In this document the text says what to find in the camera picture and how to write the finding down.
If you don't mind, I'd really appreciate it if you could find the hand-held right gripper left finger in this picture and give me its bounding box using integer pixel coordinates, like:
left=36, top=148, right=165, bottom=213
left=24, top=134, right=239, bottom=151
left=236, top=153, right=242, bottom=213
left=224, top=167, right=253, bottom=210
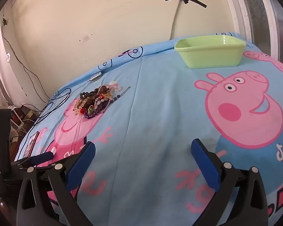
left=17, top=141, right=96, bottom=226

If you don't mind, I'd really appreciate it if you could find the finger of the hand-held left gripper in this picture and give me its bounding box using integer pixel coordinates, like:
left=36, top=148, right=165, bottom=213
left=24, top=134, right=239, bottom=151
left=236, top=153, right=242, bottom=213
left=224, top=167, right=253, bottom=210
left=11, top=151, right=54, bottom=170

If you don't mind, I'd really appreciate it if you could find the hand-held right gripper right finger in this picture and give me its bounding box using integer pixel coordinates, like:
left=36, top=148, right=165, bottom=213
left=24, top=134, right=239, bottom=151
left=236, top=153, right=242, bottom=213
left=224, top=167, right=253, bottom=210
left=190, top=138, right=270, bottom=226

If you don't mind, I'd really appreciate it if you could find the pile of beaded jewelry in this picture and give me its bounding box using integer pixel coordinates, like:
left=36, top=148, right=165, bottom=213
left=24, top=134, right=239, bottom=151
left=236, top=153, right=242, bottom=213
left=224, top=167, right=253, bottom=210
left=73, top=81, right=131, bottom=119

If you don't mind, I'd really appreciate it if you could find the green plastic basin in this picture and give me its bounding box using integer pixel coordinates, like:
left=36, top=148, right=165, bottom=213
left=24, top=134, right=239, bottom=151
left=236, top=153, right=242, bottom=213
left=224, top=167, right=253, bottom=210
left=174, top=37, right=247, bottom=69

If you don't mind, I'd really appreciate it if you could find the phone with picture screen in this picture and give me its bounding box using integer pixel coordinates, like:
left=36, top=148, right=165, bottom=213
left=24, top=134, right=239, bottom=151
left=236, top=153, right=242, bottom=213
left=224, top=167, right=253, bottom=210
left=26, top=131, right=40, bottom=157

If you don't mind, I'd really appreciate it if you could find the white metal rack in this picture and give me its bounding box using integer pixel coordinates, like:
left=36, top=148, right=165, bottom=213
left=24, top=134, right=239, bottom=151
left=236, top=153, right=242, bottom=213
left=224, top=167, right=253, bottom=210
left=8, top=106, right=36, bottom=137

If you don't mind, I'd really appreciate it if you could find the blue cartoon pig printed blanket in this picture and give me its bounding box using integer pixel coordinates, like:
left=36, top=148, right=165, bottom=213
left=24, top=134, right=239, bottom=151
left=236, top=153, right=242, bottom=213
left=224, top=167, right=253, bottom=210
left=16, top=32, right=283, bottom=226

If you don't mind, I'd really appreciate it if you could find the white framed glass door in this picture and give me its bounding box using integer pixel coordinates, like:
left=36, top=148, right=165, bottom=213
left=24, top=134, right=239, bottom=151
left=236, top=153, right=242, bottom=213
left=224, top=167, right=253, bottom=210
left=219, top=0, right=283, bottom=62

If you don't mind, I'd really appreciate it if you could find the thin black wall cable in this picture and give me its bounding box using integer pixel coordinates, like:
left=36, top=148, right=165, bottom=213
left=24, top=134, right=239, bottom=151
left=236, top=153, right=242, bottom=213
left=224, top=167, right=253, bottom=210
left=0, top=24, right=51, bottom=104

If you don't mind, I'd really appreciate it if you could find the grey wall cable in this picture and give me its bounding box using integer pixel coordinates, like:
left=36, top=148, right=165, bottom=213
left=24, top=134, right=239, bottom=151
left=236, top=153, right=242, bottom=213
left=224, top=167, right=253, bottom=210
left=170, top=0, right=182, bottom=40

